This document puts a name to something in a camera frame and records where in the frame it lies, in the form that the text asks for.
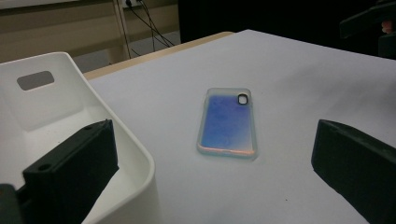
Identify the iridescent blue phone case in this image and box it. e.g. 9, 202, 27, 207
195, 87, 259, 161

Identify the white table cover sheet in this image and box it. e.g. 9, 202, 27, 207
88, 29, 396, 224

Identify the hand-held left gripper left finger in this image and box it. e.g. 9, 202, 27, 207
21, 119, 120, 224

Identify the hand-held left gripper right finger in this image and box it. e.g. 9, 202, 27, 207
310, 119, 396, 224

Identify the white plastic storage bin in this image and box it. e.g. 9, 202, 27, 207
0, 51, 163, 224

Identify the light wooden desk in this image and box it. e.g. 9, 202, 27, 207
0, 0, 180, 64

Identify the black curtain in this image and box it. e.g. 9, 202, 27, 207
177, 0, 396, 59

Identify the black cable bundle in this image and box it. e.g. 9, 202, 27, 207
125, 0, 176, 60

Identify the wooden table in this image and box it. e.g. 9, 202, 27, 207
83, 31, 235, 81

